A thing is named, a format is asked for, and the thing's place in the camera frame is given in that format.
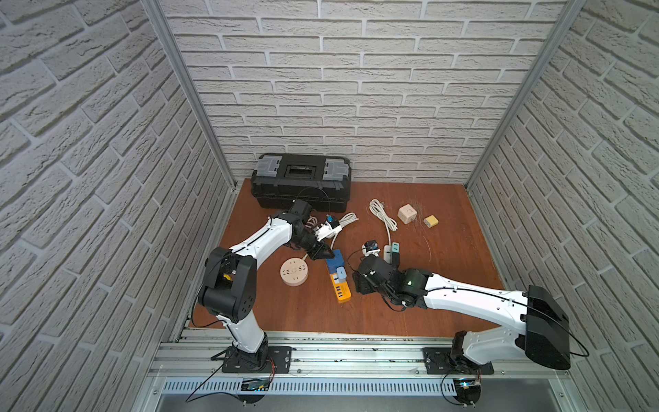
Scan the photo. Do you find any light blue charger plug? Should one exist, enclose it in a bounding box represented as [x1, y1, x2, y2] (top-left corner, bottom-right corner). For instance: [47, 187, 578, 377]
[333, 266, 347, 283]

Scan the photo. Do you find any round pink power socket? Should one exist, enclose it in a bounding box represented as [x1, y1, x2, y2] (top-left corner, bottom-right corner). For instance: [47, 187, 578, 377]
[280, 257, 309, 287]

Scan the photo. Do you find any orange power strip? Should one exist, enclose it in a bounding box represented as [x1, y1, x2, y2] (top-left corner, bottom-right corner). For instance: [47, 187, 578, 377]
[331, 273, 352, 304]

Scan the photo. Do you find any yellow charger plug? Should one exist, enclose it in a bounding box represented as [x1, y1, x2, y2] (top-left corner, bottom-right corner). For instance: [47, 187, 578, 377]
[423, 215, 439, 228]

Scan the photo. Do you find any dark blue adapter plug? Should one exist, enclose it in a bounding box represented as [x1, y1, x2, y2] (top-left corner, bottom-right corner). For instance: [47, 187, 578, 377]
[325, 249, 345, 274]

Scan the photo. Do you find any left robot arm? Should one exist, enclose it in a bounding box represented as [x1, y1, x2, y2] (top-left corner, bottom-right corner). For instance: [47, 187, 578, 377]
[197, 200, 342, 355]

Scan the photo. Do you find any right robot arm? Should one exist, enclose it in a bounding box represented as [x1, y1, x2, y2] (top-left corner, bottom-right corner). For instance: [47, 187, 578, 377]
[353, 255, 571, 370]

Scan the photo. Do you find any black plastic toolbox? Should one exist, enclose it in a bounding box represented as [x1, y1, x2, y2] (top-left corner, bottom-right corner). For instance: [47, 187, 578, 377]
[251, 153, 352, 213]

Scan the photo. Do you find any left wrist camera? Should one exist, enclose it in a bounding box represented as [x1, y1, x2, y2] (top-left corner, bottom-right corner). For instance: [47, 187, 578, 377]
[314, 219, 343, 241]

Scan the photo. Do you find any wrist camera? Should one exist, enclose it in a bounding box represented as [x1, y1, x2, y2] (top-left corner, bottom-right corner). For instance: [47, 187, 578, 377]
[314, 219, 343, 241]
[361, 240, 380, 257]

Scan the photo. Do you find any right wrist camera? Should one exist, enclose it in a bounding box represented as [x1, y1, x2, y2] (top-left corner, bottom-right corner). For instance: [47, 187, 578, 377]
[361, 240, 380, 257]

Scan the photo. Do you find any orange strip white cable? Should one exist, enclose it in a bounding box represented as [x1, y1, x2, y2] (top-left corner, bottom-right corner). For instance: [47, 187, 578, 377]
[328, 212, 360, 251]

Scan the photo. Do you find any aluminium rail frame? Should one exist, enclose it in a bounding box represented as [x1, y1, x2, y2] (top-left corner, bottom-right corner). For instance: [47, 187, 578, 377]
[133, 329, 585, 411]

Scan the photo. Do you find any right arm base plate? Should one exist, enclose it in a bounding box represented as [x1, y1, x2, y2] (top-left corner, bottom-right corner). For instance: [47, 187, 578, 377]
[422, 347, 494, 375]

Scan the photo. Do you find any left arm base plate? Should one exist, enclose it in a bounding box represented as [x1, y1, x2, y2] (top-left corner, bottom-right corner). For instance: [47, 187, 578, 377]
[221, 346, 293, 374]

